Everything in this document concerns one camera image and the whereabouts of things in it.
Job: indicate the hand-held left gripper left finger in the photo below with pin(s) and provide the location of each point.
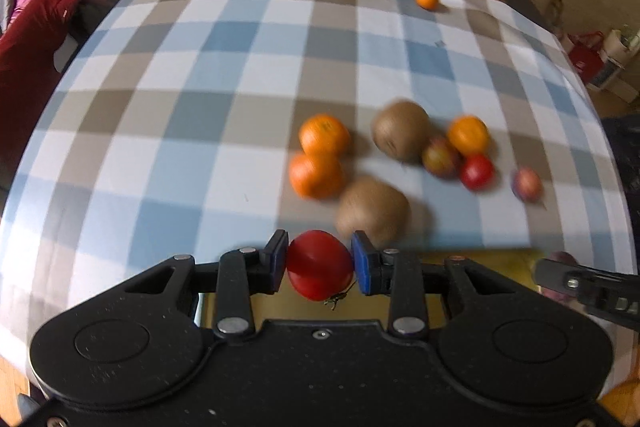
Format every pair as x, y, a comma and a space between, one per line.
274, 264

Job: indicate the yellow-red plum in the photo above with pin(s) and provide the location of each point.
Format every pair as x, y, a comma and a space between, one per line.
441, 156

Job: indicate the pinkish plum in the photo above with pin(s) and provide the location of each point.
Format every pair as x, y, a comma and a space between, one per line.
562, 257

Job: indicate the purple-red plum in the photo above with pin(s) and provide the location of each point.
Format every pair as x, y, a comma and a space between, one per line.
526, 183

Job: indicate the orange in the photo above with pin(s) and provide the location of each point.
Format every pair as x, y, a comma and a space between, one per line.
468, 135
324, 134
316, 175

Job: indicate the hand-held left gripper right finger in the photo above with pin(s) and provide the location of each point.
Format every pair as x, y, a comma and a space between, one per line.
364, 264

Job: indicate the red and white bag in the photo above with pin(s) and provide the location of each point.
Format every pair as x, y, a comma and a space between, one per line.
585, 52

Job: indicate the gold tray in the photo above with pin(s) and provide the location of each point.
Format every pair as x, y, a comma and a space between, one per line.
480, 257

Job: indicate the red tomato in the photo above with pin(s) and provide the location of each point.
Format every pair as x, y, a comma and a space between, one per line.
319, 264

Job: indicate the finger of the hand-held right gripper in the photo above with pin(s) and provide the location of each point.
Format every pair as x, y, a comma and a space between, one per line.
595, 292

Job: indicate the checkered tablecloth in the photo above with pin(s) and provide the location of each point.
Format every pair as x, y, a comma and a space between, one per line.
200, 82

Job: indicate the brown kiwi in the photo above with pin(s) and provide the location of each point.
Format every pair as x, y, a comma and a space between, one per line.
401, 130
372, 212

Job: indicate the red plum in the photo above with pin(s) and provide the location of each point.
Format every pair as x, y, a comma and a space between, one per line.
477, 172

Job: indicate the red cloth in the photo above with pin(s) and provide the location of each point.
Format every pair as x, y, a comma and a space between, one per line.
35, 37

